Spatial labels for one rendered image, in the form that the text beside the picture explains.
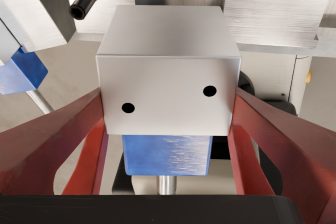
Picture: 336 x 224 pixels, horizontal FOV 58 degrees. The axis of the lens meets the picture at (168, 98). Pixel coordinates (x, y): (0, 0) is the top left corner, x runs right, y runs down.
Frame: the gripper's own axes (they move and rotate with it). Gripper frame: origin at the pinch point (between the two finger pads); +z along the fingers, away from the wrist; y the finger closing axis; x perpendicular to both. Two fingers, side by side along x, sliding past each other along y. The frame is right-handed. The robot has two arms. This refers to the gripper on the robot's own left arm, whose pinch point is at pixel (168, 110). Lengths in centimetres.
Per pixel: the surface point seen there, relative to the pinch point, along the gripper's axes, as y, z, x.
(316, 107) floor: -69, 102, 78
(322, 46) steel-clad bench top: -14.5, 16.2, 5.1
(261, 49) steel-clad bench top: -9.1, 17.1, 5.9
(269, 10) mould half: -5.8, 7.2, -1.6
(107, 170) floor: 42, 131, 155
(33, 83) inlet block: 12.4, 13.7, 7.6
